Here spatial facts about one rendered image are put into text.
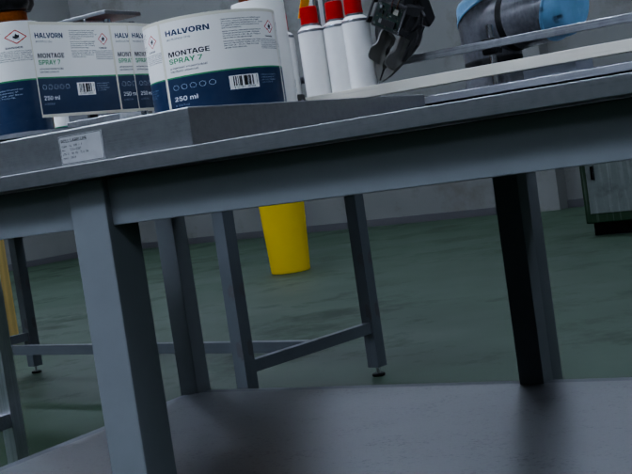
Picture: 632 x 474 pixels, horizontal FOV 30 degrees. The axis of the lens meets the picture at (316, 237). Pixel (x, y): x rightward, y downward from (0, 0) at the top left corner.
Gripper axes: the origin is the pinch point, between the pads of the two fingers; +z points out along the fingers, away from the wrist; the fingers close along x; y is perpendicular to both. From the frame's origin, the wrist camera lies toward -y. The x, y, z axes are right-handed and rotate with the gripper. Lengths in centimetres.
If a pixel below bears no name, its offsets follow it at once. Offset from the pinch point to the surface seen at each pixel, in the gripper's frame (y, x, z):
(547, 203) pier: -939, -233, 233
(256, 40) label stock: 50, 3, -7
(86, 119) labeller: 16, -51, 29
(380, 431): -15, 18, 72
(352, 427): -19, 10, 76
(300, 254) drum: -567, -292, 260
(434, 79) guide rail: 5.0, 11.8, -3.5
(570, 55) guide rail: 5.1, 33.4, -15.9
